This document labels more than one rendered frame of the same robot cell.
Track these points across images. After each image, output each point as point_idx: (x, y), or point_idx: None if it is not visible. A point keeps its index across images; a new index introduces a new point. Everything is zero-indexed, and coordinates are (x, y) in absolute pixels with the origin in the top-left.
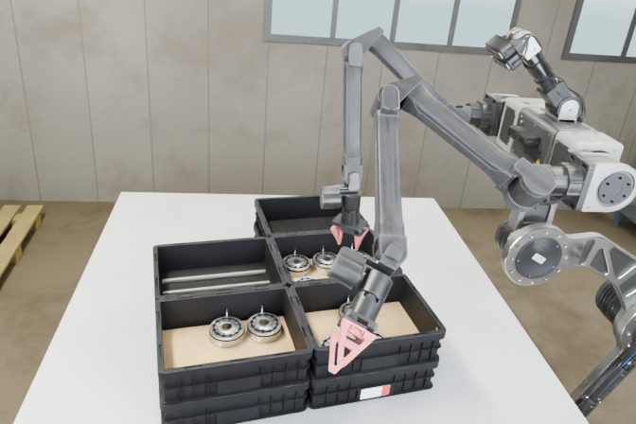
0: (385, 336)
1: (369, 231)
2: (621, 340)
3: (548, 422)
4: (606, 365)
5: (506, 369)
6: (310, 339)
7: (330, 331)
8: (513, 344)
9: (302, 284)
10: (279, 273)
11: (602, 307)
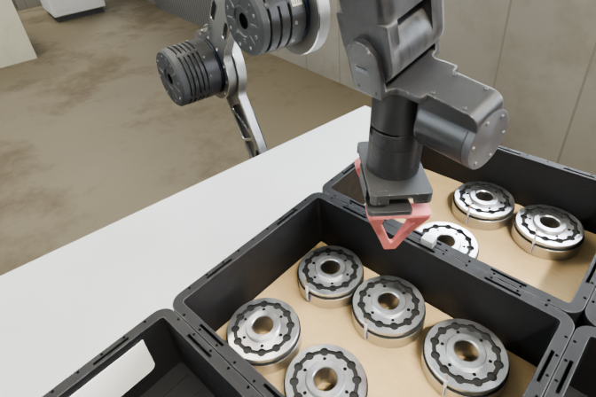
0: (434, 210)
1: (184, 301)
2: (247, 80)
3: (356, 136)
4: (253, 113)
5: (308, 168)
6: None
7: (509, 268)
8: (256, 174)
9: (541, 296)
10: (573, 367)
11: (199, 89)
